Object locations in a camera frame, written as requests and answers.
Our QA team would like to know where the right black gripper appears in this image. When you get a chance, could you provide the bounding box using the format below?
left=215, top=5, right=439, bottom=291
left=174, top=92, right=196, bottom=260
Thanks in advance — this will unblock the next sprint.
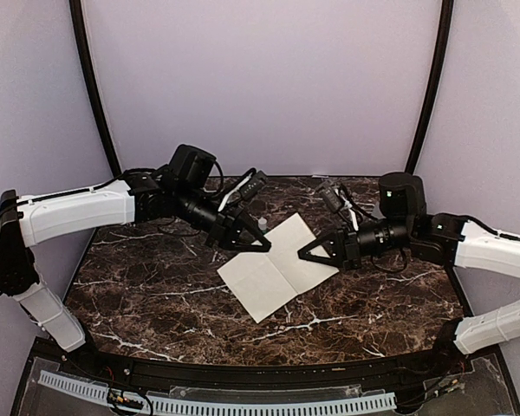
left=298, top=217, right=414, bottom=270

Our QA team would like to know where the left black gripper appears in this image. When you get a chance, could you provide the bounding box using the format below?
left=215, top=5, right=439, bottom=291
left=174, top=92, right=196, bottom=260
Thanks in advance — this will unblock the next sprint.
left=175, top=184, right=272, bottom=251

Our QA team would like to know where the beige letter paper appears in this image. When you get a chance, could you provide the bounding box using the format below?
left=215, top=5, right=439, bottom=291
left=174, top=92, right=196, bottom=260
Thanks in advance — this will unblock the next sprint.
left=218, top=213, right=338, bottom=323

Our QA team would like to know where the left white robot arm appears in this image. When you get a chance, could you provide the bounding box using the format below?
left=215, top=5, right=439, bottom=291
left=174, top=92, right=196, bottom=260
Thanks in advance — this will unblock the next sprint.
left=0, top=144, right=271, bottom=378

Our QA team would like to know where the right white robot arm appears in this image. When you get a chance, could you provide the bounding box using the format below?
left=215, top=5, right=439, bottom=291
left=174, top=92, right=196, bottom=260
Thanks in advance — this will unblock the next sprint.
left=297, top=172, right=520, bottom=376

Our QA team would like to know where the green white glue stick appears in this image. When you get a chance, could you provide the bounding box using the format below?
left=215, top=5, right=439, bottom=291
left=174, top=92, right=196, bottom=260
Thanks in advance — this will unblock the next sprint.
left=257, top=218, right=268, bottom=235

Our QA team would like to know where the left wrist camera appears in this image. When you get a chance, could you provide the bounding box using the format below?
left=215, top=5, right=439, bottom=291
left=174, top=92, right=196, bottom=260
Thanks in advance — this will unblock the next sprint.
left=218, top=171, right=268, bottom=212

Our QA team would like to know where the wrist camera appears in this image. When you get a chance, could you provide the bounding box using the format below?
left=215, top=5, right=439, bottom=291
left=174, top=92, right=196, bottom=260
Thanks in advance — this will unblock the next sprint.
left=315, top=181, right=359, bottom=231
left=218, top=171, right=268, bottom=212

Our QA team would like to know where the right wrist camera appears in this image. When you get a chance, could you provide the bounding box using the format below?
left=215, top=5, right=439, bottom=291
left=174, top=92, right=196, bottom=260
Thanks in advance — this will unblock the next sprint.
left=315, top=181, right=359, bottom=231

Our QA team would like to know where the black front rail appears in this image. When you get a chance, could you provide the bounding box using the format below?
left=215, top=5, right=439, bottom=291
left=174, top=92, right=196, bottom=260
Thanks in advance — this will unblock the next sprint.
left=49, top=347, right=472, bottom=392

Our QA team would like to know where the white slotted cable duct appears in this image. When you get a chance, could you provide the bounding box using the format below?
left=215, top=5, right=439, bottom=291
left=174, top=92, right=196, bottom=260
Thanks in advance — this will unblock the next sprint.
left=37, top=370, right=397, bottom=415

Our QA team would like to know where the right black frame post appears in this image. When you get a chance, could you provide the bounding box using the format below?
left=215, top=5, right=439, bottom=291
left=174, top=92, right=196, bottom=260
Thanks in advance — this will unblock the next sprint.
left=405, top=0, right=454, bottom=174

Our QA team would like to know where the black frame post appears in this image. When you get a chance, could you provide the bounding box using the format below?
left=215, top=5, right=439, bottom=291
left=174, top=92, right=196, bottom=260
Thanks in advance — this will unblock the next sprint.
left=68, top=0, right=122, bottom=177
left=405, top=0, right=454, bottom=174

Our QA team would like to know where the left black frame post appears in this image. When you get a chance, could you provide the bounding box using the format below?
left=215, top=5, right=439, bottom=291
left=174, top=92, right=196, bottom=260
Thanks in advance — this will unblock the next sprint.
left=68, top=0, right=122, bottom=177

